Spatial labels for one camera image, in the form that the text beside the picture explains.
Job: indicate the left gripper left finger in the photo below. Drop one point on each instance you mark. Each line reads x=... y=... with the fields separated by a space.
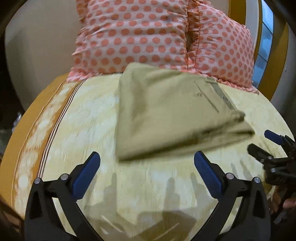
x=41 y=219

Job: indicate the wooden window frame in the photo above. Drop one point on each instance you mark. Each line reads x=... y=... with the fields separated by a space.
x=270 y=35

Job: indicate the khaki pants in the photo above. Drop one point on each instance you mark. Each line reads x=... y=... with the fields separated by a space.
x=166 y=112

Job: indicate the right polka dot pillow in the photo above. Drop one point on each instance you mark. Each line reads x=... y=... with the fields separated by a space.
x=219 y=47

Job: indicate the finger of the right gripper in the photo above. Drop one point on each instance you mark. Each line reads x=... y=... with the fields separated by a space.
x=258 y=153
x=278 y=139

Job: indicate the polka dot pillow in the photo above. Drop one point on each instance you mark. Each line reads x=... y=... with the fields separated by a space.
x=219 y=47
x=117 y=33

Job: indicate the yellow patterned bedsheet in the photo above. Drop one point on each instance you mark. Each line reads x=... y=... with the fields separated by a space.
x=160 y=198

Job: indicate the left polka dot pillow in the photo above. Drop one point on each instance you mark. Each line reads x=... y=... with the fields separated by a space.
x=117 y=33

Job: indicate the person right hand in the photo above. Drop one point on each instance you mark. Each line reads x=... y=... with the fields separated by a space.
x=276 y=202

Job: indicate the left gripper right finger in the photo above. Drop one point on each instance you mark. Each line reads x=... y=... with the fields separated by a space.
x=252 y=220

